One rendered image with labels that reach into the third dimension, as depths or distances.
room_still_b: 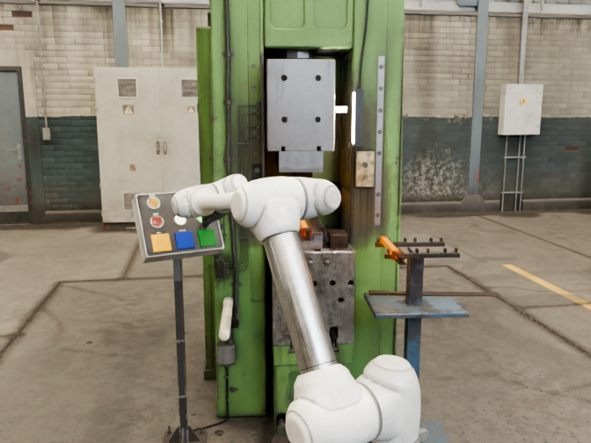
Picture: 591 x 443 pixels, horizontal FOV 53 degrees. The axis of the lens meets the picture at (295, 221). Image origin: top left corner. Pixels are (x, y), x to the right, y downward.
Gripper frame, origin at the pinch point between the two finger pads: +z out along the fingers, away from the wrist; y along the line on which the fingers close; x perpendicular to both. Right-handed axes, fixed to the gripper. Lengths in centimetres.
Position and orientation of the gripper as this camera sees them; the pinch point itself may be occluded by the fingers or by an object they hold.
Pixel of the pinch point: (207, 221)
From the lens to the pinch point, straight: 253.2
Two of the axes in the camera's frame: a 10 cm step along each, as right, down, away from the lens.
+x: -2.4, -9.3, 2.7
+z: -4.2, 3.5, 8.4
